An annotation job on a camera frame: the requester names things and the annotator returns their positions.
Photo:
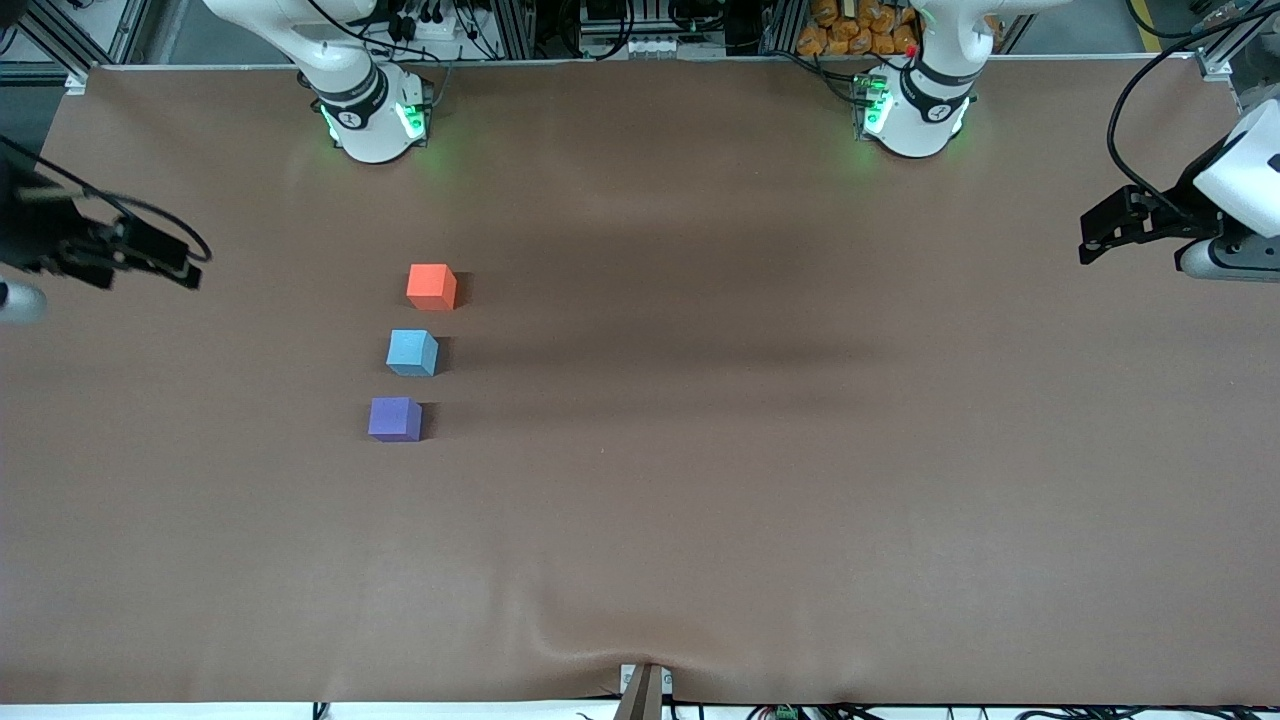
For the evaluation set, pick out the aluminium equipment rack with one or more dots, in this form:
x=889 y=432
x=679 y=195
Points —
x=740 y=25

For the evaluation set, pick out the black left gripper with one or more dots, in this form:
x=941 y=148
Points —
x=1172 y=217

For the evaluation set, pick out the aluminium frame profile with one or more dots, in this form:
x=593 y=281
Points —
x=1235 y=40
x=60 y=40

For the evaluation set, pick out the light blue foam block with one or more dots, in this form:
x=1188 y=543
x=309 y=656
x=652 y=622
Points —
x=411 y=352

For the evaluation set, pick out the white power strip with plugs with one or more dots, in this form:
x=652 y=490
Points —
x=430 y=22

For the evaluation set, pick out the orange foam block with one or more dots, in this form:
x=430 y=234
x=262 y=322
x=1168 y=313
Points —
x=430 y=286

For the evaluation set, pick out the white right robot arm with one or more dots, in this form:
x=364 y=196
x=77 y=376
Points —
x=360 y=110

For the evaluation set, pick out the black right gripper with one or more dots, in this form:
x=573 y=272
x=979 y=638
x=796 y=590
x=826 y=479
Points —
x=28 y=233

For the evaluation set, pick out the brown table cover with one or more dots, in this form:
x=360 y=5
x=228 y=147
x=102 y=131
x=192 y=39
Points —
x=800 y=450

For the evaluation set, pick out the orange snack bags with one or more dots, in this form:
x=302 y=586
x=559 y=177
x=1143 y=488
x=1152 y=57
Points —
x=850 y=30

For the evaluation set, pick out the purple foam block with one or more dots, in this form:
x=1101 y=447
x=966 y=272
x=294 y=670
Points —
x=393 y=420

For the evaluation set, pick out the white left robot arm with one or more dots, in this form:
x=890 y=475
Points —
x=920 y=110

